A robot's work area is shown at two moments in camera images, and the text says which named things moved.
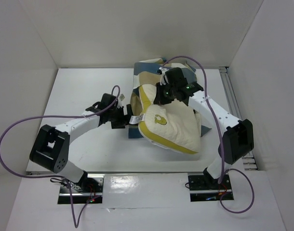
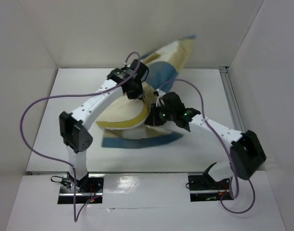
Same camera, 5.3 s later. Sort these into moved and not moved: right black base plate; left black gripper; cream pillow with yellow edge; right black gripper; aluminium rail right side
Moved: right black gripper; cream pillow with yellow edge; left black gripper
Not moved: right black base plate; aluminium rail right side
